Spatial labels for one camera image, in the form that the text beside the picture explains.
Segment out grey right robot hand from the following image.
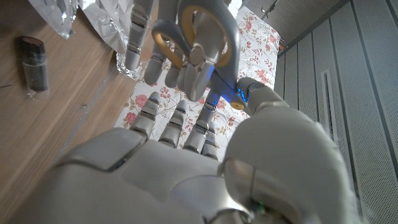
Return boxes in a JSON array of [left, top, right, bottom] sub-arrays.
[[9, 77, 361, 224]]

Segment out floral backdrop cloth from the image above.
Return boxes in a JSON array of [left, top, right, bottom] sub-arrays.
[[113, 6, 282, 162]]

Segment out aluminum foil sheet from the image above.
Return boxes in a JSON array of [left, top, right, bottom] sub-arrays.
[[27, 0, 156, 82]]

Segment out grey yellow scissors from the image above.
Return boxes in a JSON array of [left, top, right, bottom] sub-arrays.
[[150, 0, 248, 111]]

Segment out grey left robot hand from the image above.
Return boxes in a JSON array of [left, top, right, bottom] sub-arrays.
[[124, 0, 225, 102]]

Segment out small dark battery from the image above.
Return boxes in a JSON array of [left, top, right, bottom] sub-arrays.
[[18, 36, 51, 100]]

